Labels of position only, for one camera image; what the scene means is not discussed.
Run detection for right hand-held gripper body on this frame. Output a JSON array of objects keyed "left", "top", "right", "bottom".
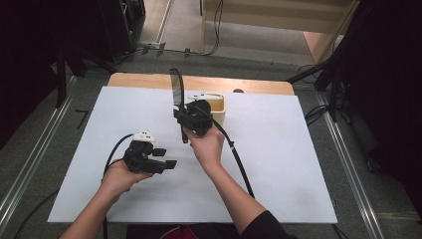
[{"left": 181, "top": 93, "right": 224, "bottom": 137}]

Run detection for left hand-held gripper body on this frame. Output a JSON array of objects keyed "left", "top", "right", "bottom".
[{"left": 122, "top": 130, "right": 167, "bottom": 175}]

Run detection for beige square cup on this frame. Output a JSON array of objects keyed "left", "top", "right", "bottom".
[{"left": 211, "top": 94, "right": 228, "bottom": 129}]

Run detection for black spatula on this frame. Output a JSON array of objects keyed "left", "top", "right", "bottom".
[{"left": 168, "top": 68, "right": 189, "bottom": 144}]

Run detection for person's left hand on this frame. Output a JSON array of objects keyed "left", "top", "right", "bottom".
[{"left": 99, "top": 158, "right": 154, "bottom": 201}]

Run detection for person's right hand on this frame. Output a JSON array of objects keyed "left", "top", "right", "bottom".
[{"left": 183, "top": 124, "right": 227, "bottom": 174}]

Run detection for wooden table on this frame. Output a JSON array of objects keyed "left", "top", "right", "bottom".
[{"left": 107, "top": 72, "right": 296, "bottom": 97}]

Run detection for white board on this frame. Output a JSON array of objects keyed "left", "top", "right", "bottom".
[{"left": 47, "top": 86, "right": 338, "bottom": 224}]

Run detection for black cabinet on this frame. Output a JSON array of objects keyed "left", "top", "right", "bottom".
[{"left": 99, "top": 0, "right": 147, "bottom": 63}]

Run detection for black metal stand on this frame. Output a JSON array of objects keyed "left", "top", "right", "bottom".
[
  {"left": 54, "top": 43, "right": 117, "bottom": 109},
  {"left": 287, "top": 49, "right": 346, "bottom": 123}
]

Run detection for person's dark clothing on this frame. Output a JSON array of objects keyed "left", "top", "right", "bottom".
[{"left": 127, "top": 209, "right": 299, "bottom": 239}]

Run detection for light wooden furniture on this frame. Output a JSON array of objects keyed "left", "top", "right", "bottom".
[{"left": 200, "top": 0, "right": 361, "bottom": 54}]

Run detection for brown wooden panel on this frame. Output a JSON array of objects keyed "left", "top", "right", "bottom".
[{"left": 302, "top": 31, "right": 336, "bottom": 66}]

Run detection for dark curtain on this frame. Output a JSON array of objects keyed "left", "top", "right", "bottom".
[
  {"left": 331, "top": 0, "right": 422, "bottom": 217},
  {"left": 0, "top": 0, "right": 110, "bottom": 150}
]

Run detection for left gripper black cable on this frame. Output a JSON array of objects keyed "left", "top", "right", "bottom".
[{"left": 101, "top": 132, "right": 134, "bottom": 239}]

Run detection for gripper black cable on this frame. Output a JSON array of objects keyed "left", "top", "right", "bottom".
[
  {"left": 101, "top": 132, "right": 134, "bottom": 239},
  {"left": 193, "top": 105, "right": 256, "bottom": 199}
]

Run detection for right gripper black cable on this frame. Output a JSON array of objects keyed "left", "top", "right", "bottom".
[{"left": 193, "top": 105, "right": 256, "bottom": 199}]

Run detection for hanging black cable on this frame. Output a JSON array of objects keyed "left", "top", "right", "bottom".
[{"left": 202, "top": 0, "right": 224, "bottom": 57}]

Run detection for metal floor rail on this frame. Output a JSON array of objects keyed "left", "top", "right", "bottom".
[
  {"left": 155, "top": 0, "right": 175, "bottom": 46},
  {"left": 0, "top": 76, "right": 80, "bottom": 230},
  {"left": 315, "top": 91, "right": 386, "bottom": 239}
]

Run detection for coiled black floor cables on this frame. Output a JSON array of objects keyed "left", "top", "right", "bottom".
[{"left": 304, "top": 104, "right": 332, "bottom": 127}]

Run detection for black floor cable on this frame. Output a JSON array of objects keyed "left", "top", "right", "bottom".
[{"left": 12, "top": 188, "right": 60, "bottom": 239}]

